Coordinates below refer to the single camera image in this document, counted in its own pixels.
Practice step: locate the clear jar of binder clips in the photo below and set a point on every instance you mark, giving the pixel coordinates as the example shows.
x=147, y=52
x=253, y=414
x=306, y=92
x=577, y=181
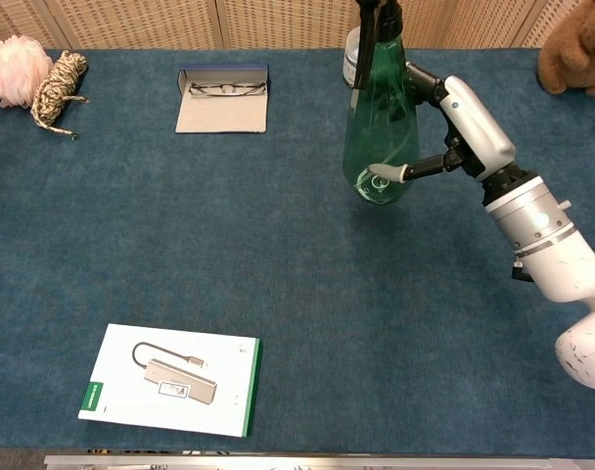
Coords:
x=349, y=63

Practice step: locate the white USB hub box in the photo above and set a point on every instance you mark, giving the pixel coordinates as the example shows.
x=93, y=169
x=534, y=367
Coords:
x=180, y=382

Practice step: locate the aluminium profile rail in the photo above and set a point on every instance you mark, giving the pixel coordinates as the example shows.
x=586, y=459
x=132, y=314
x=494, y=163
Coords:
x=297, y=463

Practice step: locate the thin-framed eyeglasses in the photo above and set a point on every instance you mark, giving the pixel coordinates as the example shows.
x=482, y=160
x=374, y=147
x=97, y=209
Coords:
x=227, y=88

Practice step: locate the beige woven folding screen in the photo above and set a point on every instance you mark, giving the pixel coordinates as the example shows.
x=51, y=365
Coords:
x=155, y=24

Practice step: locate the pink bath loofah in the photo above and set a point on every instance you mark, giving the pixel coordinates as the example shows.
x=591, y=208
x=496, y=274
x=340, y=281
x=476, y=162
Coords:
x=9, y=68

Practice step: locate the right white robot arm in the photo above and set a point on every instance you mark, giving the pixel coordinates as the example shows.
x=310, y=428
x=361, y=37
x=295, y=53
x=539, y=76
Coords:
x=562, y=259

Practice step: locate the green spray bottle black trigger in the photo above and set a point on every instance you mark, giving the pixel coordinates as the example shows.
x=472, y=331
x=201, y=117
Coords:
x=380, y=122

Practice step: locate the brown plush toy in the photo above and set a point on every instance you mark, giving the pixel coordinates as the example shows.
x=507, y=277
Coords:
x=576, y=54

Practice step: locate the blue felt table cover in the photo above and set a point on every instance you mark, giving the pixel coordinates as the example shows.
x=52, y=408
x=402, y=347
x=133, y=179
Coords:
x=297, y=274

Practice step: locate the open blue glasses case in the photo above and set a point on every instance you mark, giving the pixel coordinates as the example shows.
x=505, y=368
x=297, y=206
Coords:
x=219, y=115

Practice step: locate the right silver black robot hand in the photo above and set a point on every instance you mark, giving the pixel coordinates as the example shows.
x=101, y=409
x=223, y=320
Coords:
x=478, y=127

